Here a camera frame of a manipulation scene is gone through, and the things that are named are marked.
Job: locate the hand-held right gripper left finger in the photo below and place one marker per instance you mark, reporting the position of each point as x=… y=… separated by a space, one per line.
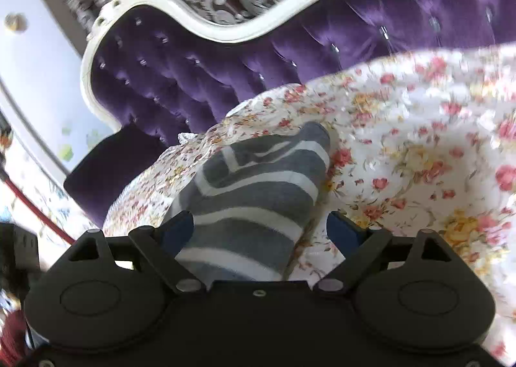
x=180 y=230

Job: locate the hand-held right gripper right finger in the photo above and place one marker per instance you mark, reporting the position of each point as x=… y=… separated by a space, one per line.
x=342 y=231

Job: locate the grey white striped cardigan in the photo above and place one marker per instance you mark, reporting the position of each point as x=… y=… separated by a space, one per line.
x=250 y=198

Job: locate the dark red cloth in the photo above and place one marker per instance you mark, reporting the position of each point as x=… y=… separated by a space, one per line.
x=12 y=330

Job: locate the floral bed sheet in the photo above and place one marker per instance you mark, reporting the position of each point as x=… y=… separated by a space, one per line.
x=423 y=141

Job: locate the purple tufted sofa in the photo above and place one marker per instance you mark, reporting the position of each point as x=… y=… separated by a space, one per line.
x=250 y=53

